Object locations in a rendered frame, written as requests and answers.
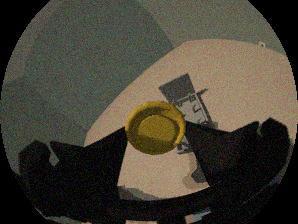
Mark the olive-yellow round plate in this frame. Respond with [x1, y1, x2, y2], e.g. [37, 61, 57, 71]
[125, 100, 186, 156]

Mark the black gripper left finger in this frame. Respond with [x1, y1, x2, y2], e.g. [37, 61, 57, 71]
[49, 125, 128, 197]

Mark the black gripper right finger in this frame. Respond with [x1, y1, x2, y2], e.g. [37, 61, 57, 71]
[185, 120, 259, 186]

